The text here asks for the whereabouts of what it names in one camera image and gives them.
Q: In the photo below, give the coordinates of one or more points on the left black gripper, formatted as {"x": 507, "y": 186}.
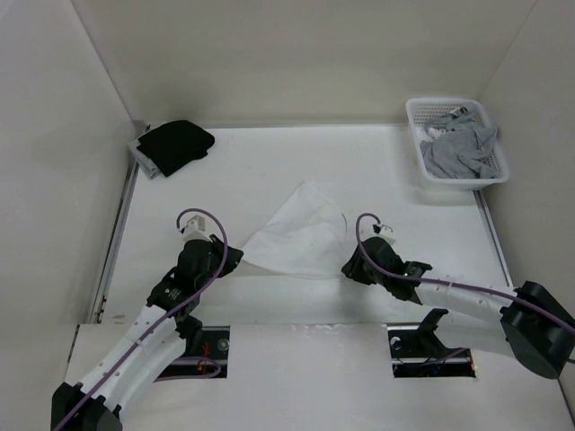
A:
{"x": 232, "y": 257}

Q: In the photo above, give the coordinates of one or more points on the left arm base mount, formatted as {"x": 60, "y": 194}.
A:
{"x": 205, "y": 355}

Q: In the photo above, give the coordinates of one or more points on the grey tank top in basket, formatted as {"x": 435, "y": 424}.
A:
{"x": 460, "y": 146}

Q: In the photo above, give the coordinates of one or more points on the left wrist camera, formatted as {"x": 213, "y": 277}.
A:
{"x": 194, "y": 229}

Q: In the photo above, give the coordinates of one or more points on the white plastic basket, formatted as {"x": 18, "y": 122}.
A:
{"x": 419, "y": 111}

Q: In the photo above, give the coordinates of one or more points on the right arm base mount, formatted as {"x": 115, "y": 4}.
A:
{"x": 416, "y": 351}

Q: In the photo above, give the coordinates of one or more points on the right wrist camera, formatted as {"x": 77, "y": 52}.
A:
{"x": 383, "y": 229}

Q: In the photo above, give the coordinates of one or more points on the white tank top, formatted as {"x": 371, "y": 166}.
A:
{"x": 304, "y": 238}

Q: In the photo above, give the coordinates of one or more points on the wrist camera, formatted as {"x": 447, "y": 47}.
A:
{"x": 383, "y": 229}
{"x": 194, "y": 229}

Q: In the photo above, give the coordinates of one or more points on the right metal table rail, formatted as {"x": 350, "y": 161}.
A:
{"x": 491, "y": 271}

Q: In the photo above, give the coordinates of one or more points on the left metal table rail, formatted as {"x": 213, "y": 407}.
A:
{"x": 117, "y": 173}

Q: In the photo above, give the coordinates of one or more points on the folded grey tank top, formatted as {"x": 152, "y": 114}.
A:
{"x": 145, "y": 163}

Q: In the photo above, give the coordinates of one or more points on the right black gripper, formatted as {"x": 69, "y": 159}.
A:
{"x": 352, "y": 268}

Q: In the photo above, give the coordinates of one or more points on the folded black tank top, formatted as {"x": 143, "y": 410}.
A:
{"x": 172, "y": 145}

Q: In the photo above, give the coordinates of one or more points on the metal table rail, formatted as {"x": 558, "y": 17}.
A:
{"x": 491, "y": 271}
{"x": 117, "y": 173}

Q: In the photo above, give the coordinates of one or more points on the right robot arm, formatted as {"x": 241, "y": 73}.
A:
{"x": 526, "y": 323}

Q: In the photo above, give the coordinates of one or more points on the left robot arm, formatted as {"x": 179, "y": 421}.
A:
{"x": 163, "y": 332}

